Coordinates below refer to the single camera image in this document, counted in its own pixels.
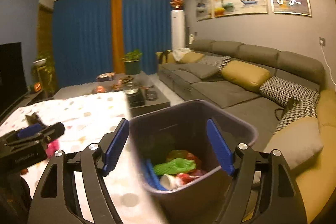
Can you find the grey trash bin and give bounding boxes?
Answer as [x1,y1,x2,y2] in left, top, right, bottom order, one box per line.
[129,100,258,223]

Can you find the black plastic bag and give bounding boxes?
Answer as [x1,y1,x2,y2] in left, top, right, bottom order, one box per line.
[25,113,47,128]

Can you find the pink plastic wrapper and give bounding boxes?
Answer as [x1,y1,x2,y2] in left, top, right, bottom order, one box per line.
[45,139,59,159]

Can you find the orange small clock radio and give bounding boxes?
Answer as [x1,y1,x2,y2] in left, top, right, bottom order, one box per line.
[31,82,43,94]

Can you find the black television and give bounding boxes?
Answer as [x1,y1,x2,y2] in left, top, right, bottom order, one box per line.
[0,42,28,114]

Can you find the hanging plant in white bowl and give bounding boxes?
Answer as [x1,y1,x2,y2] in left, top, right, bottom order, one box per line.
[31,52,58,97]

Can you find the box on coffee table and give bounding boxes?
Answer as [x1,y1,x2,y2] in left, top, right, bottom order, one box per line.
[96,72,116,82]

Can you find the glass kettle on table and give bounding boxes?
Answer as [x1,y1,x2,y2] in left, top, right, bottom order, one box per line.
[123,81,145,107]

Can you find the green potted plant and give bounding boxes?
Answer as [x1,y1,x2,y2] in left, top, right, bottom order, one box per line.
[122,49,142,75]

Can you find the dark coffee table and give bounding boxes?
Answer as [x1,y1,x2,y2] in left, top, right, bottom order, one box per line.
[53,72,170,117]

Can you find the red paper cup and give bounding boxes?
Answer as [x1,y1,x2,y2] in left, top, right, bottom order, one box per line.
[159,173,197,190]

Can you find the houndstooth cushion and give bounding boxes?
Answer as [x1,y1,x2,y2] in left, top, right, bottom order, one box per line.
[259,76,320,132]

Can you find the blue curtain left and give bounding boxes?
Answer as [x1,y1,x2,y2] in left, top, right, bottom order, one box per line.
[52,0,113,88]

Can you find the blue curtain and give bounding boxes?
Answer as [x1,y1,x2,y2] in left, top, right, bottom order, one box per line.
[52,0,113,88]
[122,0,172,75]

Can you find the mustard cushion middle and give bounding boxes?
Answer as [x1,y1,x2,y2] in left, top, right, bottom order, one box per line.
[221,60,271,93]

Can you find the white cloth on sofa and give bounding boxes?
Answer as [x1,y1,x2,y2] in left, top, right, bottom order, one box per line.
[172,48,191,62]

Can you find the grey cushion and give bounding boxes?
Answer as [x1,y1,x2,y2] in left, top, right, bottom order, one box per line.
[179,63,219,80]

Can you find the blue curtain right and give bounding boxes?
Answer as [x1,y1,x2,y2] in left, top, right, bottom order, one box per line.
[122,0,172,75]

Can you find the orange curtain strip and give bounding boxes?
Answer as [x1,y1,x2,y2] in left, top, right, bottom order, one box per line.
[110,0,125,73]

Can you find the grey sectional sofa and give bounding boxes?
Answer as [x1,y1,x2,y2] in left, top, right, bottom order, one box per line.
[155,38,336,222]

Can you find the mustard cushion far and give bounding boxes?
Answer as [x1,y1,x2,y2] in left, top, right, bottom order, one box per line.
[179,51,205,64]

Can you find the white standing air conditioner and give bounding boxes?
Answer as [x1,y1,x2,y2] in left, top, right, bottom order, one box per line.
[171,10,185,50]

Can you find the red flower decoration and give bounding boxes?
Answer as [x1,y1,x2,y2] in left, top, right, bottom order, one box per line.
[170,0,185,10]

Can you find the left small painting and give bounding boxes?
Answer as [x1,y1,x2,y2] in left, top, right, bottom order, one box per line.
[195,0,212,21]

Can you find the white wall cable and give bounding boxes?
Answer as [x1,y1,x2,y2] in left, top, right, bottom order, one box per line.
[319,40,336,83]

